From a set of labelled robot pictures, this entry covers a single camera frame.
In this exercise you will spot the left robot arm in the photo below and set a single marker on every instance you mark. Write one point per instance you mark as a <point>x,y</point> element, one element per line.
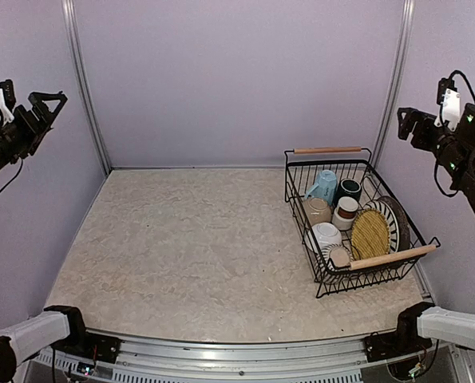
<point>21,132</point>

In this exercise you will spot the wooden rack handle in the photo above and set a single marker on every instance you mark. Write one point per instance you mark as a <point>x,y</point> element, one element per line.
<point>326,150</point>
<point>391,258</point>

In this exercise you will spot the dark green mug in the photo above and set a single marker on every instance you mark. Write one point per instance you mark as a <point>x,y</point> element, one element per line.
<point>349,188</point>

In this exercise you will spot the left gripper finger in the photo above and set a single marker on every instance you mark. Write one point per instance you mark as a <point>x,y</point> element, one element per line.
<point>46,112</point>
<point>48,96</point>

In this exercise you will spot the aluminium front rail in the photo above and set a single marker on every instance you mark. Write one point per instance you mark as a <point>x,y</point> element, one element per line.
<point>155,360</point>

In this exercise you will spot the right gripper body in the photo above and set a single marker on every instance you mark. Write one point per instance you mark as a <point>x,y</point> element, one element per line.
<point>422,140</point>

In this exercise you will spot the aluminium corner post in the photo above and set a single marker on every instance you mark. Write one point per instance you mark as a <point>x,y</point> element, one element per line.
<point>395,80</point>
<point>70,20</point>

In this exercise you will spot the white ceramic bowl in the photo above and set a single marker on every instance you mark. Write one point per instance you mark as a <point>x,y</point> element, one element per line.
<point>322,235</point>

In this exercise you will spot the black wire dish rack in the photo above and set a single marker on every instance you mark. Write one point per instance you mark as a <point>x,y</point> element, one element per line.
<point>301,175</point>

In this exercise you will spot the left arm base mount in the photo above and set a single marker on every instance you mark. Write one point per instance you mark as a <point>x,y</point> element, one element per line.
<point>96,347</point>

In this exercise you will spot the light blue mug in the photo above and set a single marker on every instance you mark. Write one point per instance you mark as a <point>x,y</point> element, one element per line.
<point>324,187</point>

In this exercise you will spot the grey deer pattern plate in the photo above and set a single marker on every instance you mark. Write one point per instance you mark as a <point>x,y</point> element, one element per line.
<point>403,231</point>

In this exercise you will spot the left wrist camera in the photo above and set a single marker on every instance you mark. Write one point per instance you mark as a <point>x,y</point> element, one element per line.
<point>7,100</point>

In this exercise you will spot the white and brown cup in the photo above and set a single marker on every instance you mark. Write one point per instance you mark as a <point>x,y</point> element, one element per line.
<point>345,213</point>

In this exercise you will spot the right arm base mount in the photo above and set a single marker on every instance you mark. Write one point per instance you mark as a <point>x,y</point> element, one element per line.
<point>379,347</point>

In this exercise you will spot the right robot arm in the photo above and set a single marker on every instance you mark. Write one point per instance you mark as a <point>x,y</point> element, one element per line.
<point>454,150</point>

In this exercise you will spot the striped small bowl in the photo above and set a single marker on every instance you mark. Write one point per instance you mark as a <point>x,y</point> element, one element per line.
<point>332,261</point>

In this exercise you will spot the black white striped plate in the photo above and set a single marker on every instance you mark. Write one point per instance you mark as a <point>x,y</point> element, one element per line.
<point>390,219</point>

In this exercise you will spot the yellow woven plate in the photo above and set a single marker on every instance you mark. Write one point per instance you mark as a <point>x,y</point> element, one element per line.
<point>370,235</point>

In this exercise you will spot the left aluminium corner post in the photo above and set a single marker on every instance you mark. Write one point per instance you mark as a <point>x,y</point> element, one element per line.
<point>70,20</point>

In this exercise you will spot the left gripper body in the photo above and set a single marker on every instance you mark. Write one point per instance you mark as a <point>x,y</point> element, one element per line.
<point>27,134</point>

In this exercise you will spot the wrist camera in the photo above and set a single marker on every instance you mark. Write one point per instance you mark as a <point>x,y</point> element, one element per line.
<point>449,101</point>
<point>7,100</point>

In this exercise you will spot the far wooden rack handle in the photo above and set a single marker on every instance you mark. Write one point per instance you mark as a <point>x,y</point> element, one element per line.
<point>326,150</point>

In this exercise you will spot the right aluminium corner post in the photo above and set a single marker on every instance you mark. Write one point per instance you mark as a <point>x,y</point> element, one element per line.
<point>395,80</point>

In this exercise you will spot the near wooden rack handle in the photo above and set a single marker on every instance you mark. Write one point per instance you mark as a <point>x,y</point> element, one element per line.
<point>391,258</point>

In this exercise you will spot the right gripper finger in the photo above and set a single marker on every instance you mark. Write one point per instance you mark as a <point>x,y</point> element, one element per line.
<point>404,128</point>
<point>416,114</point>

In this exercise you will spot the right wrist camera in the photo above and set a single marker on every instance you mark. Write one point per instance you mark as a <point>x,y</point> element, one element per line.
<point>449,101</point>

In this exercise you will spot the beige ceramic bowl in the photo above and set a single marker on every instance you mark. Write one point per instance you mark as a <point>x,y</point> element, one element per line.
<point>317,210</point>

